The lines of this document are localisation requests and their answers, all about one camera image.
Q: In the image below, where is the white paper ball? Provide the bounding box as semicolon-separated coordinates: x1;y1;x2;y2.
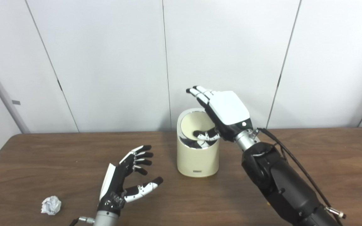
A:
41;196;62;215

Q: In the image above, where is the cream round bin lid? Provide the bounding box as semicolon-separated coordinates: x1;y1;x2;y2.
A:
180;112;214;139

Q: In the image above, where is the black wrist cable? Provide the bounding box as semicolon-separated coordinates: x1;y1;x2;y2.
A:
69;217;95;226
256;127;347;219

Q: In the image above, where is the cream-colored bin body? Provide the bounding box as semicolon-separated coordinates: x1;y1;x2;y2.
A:
177;108;220;178

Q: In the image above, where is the black bin liner bag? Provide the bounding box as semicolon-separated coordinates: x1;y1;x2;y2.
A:
181;137;218;150

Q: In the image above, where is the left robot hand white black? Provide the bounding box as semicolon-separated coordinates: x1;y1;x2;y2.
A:
98;145;163;217

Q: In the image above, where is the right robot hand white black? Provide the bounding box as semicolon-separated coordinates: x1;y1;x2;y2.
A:
186;85;254;142

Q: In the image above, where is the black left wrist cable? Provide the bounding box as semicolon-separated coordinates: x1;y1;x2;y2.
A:
69;217;95;226

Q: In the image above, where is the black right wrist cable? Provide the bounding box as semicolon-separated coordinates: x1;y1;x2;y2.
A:
256;127;347;219

